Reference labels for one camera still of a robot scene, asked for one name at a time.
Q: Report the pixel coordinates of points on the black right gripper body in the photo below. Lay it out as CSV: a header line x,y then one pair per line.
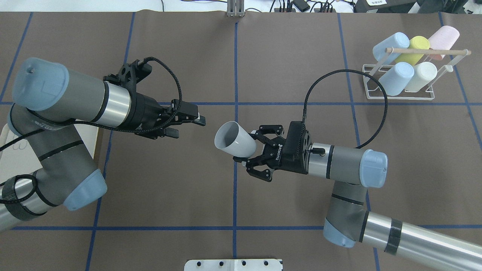
x,y
278,155

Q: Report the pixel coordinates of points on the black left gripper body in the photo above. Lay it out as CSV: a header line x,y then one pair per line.
x,y
145,113

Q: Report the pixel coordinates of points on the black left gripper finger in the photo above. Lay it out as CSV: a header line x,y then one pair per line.
x,y
174,133
186,110

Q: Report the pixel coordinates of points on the grey plastic cup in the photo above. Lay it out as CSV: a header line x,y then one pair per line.
x,y
233,139

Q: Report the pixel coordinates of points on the pale yellow plastic cup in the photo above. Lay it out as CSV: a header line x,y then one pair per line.
x,y
424,73

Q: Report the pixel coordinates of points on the light blue plastic cup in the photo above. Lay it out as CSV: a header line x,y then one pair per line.
x,y
397,40

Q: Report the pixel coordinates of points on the yellow-green plastic cup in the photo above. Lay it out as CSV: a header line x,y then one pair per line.
x,y
417,42

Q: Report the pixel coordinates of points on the pink plastic cup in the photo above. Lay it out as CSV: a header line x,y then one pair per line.
x,y
444,38

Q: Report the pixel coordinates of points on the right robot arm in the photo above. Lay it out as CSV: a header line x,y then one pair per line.
x,y
433,181

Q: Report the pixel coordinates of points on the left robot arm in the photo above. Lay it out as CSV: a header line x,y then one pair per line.
x,y
49,100

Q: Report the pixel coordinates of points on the cream plastic tray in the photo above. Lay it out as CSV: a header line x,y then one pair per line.
x,y
22,157

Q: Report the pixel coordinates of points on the black box with label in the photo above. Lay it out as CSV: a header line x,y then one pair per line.
x,y
384,6

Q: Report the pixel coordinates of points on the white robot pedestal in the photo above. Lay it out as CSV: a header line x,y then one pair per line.
x,y
234,265

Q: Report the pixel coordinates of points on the aluminium frame post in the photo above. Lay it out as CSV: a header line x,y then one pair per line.
x,y
236,8

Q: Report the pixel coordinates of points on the white wire cup rack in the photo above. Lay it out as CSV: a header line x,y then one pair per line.
x,y
373,87

